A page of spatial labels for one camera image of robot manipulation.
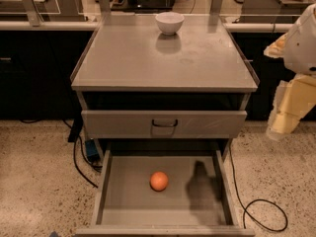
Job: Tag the grey background table left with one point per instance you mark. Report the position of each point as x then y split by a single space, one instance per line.
49 10

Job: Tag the blue power adapter box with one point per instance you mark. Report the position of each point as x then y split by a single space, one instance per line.
91 150

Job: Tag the closed grey top drawer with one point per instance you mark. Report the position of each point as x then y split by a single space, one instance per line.
163 124

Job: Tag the orange fruit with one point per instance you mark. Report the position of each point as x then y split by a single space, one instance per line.
159 181

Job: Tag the white ceramic bowl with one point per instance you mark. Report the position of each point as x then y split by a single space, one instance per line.
169 22

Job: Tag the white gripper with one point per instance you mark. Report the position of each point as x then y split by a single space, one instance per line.
301 48

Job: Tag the grey metal drawer cabinet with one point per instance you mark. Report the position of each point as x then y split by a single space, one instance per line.
131 66

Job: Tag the white horizontal rail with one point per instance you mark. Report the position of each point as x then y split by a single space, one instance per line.
91 26

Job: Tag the open grey middle drawer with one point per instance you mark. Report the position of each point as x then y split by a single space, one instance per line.
196 203

